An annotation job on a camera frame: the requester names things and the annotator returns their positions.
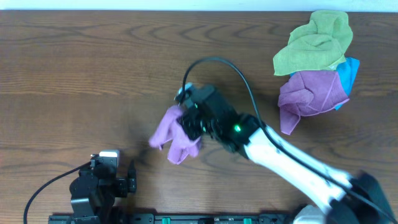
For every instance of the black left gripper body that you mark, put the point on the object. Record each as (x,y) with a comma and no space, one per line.
(123,185)

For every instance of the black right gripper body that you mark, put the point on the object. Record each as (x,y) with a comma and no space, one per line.
(189,125)

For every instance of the purple microfiber cloth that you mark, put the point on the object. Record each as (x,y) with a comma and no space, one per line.
(170,130)

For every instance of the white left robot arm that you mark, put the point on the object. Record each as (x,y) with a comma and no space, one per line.
(95,190)

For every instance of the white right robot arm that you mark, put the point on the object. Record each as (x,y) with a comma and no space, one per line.
(340,197)

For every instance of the purple crumpled cloth in pile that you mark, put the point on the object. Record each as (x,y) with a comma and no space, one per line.
(309,93)

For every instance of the green microfiber cloth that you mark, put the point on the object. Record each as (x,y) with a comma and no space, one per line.
(319,45)

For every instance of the blue microfiber cloth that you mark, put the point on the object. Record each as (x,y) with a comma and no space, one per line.
(347,72)

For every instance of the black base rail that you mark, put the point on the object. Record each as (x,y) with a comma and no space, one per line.
(150,218)

